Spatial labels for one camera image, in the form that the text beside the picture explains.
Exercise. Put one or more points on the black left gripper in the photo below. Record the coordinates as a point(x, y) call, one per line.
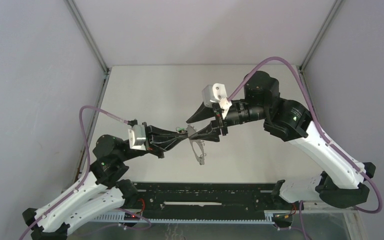
point(155, 132)

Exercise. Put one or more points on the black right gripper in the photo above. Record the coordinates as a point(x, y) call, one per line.
point(209, 134)

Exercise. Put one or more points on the metal oval keyring plate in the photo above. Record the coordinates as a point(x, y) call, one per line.
point(196, 145)

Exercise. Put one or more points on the green headed key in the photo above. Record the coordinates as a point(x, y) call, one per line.
point(179, 129)

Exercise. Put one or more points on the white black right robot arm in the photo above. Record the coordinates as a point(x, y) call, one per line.
point(340, 184)

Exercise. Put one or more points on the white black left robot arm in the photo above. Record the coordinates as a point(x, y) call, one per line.
point(102, 187)

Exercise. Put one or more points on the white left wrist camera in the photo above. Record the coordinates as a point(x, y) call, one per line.
point(137, 137)

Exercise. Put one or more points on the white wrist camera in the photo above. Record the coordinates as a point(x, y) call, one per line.
point(137, 137)
point(216, 94)

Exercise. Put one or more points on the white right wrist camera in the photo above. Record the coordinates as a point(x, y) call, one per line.
point(216, 94)

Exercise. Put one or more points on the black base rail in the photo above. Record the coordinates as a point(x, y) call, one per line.
point(207, 201)

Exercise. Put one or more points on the aluminium frame post left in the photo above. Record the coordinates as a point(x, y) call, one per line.
point(86, 33)

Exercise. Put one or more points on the aluminium frame post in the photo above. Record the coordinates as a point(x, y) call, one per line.
point(326, 24)
point(86, 33)

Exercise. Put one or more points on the white slotted cable duct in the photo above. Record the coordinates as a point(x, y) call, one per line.
point(122, 218)

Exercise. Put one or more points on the aluminium frame post right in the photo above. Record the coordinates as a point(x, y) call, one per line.
point(326, 24)

